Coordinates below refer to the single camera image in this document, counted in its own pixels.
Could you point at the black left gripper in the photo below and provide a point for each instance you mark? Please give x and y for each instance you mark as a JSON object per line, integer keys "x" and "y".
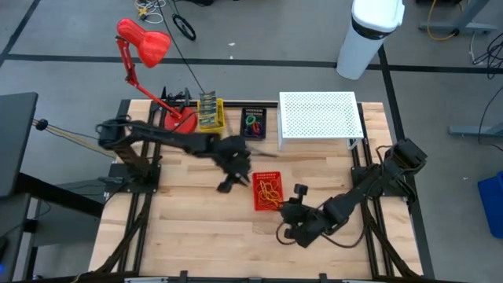
{"x": 233, "y": 155}

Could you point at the blue plastic bin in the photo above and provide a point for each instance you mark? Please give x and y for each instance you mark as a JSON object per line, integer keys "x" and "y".
{"x": 493, "y": 204}

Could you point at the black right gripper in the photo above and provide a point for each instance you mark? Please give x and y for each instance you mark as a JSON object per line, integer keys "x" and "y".
{"x": 302, "y": 226}

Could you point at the red plastic basket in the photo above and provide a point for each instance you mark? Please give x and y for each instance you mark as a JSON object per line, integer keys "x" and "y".
{"x": 277, "y": 177}

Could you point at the white cylindrical bin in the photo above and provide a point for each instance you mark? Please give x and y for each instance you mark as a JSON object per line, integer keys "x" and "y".
{"x": 365, "y": 39}

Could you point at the grey desk leg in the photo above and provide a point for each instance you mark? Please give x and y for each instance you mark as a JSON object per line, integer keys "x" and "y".
{"x": 475, "y": 131}
{"x": 463, "y": 26}

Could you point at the tan leaning pole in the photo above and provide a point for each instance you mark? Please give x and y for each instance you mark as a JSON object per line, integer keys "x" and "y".
{"x": 78, "y": 140}

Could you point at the silver aluminium extrusion bar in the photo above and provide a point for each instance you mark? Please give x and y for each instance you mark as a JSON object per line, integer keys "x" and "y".
{"x": 147, "y": 280}

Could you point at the white table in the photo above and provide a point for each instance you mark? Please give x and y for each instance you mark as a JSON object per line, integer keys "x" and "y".
{"x": 320, "y": 114}

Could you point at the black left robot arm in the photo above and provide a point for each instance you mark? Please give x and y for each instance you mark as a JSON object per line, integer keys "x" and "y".
{"x": 165, "y": 137}

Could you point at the black table frame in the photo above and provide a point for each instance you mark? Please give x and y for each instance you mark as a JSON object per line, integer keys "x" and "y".
{"x": 236, "y": 103}

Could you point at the black side desk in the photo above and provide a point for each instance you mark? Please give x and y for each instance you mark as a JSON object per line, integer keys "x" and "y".
{"x": 15, "y": 137}

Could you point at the yellow plastic basket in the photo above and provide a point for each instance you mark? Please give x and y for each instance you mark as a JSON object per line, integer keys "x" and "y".
{"x": 221, "y": 118}

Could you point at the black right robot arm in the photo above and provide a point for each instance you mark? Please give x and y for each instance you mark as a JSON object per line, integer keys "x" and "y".
{"x": 365, "y": 184}

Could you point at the yellow green crayon box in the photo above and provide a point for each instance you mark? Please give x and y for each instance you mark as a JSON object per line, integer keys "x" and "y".
{"x": 208, "y": 114}
{"x": 208, "y": 105}
{"x": 208, "y": 123}
{"x": 208, "y": 96}

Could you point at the black plastic basket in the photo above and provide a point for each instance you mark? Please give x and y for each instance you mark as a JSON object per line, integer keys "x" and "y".
{"x": 261, "y": 114}

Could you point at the red desk lamp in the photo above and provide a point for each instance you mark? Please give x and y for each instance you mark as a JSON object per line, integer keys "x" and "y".
{"x": 143, "y": 41}

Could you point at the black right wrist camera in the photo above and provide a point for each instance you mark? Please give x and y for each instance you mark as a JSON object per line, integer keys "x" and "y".
{"x": 301, "y": 190}

